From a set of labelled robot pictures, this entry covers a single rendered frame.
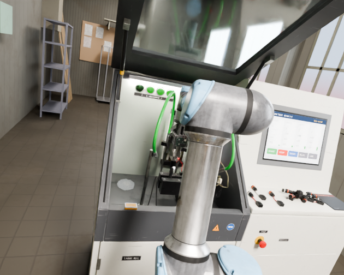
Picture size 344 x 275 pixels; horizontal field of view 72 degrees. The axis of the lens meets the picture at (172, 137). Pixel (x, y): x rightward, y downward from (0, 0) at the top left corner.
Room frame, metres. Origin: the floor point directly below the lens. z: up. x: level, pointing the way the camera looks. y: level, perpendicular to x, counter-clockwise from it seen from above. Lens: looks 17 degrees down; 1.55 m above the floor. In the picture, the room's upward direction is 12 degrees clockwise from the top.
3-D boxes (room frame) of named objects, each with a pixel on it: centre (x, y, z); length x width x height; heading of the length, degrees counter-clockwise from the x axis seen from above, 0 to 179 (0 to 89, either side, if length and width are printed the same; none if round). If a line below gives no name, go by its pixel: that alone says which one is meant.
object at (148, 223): (0.91, -0.10, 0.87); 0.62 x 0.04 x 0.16; 107
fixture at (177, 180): (1.18, -0.15, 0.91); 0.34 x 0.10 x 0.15; 107
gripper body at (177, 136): (1.07, -0.03, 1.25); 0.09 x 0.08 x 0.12; 17
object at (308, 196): (1.21, -0.78, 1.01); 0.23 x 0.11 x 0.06; 107
